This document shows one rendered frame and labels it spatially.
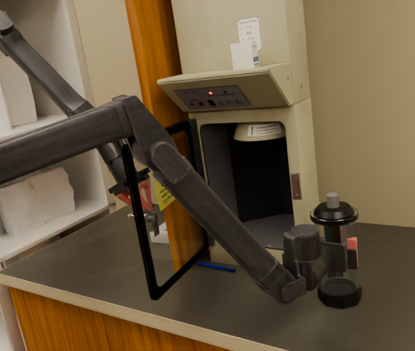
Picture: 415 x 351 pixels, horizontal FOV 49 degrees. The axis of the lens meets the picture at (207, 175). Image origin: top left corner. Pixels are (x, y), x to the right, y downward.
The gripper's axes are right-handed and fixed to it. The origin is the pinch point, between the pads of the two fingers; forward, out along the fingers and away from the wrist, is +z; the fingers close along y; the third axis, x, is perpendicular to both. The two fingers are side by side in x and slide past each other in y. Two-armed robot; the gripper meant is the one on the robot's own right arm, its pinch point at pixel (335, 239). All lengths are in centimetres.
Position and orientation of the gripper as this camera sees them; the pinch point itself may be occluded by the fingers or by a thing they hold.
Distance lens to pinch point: 112.5
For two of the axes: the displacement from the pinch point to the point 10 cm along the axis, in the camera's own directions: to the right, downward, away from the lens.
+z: 5.4, -3.0, 7.9
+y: -8.3, -0.3, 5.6
